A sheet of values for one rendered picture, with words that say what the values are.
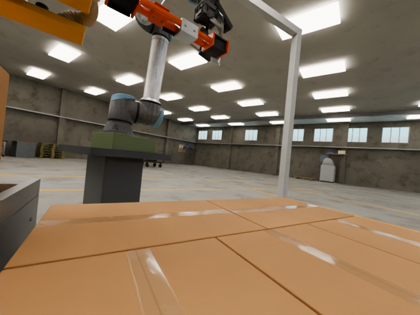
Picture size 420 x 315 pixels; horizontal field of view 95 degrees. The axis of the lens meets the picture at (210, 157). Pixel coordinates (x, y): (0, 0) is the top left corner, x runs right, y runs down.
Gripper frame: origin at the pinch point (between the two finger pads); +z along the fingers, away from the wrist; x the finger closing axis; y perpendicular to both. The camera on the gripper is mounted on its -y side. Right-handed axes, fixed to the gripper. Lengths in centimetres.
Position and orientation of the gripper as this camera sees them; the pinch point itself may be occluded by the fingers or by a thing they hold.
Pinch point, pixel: (210, 46)
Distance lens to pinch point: 91.2
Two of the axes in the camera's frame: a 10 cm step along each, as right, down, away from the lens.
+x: 6.1, 0.5, -7.9
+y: -7.8, -0.8, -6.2
